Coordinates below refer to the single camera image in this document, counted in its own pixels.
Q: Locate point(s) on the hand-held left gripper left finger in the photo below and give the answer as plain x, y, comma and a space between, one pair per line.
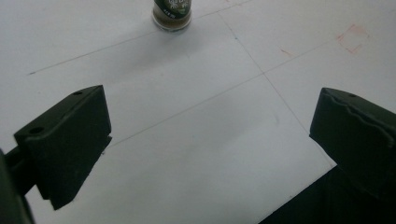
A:
67, 137

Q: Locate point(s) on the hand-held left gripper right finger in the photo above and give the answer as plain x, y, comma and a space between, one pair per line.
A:
358, 137

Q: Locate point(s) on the glass spice jar green label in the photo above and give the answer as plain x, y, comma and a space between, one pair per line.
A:
171, 14

